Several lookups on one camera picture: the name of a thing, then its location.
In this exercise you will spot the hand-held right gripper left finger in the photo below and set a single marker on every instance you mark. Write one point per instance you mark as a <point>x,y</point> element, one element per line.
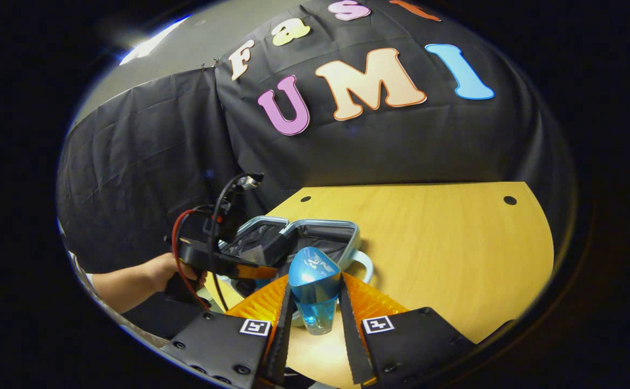
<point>223,346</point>

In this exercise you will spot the long ceiling light panel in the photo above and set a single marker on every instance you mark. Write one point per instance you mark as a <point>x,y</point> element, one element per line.
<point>153,43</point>

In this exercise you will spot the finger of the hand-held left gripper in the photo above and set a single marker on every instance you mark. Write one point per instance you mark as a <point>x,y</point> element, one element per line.
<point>253,272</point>
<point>266,248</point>

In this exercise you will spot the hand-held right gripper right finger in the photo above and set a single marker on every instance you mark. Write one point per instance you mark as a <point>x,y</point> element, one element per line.
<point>417,346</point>

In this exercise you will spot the blue skin care bottle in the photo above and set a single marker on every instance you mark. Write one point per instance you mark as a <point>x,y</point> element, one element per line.
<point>314,275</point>

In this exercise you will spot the light blue suitcase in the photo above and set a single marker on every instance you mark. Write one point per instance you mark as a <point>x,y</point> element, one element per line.
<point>326,237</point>

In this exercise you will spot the black backdrop cloth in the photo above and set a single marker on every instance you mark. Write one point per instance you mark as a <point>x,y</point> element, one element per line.
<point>158,162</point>

